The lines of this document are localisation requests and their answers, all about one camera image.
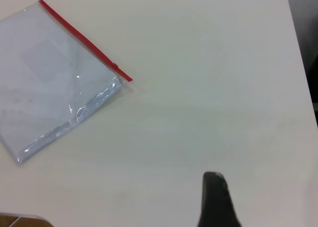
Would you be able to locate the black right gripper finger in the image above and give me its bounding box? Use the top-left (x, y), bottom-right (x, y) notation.
top-left (195, 171), bottom-right (242, 227)

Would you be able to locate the transparent zip bag red zipper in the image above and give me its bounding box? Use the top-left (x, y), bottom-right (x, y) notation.
top-left (0, 0), bottom-right (134, 165)

